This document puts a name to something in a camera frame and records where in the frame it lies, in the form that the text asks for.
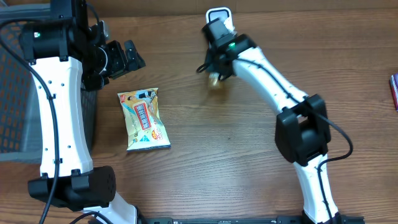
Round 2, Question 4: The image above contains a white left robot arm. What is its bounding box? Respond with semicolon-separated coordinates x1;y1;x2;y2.
20;1;145;223

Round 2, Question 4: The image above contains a white barcode scanner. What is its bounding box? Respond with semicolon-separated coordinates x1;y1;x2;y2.
202;7;234;48

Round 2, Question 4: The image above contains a red purple pad pack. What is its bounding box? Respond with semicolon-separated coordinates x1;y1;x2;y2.
389;73;398;111

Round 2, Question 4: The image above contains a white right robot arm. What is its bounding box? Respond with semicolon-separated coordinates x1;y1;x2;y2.
199;18;338;223

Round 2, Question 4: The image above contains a grey plastic shopping basket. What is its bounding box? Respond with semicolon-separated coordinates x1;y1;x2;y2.
1;4;97;164

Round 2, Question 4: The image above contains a white cream tube gold cap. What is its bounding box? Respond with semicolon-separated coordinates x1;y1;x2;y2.
208;72;223;90

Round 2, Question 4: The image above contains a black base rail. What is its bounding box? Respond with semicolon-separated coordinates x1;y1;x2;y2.
146;215;365;224

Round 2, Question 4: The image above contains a yellow snack packet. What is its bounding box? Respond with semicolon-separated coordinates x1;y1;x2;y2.
118;88;171;151

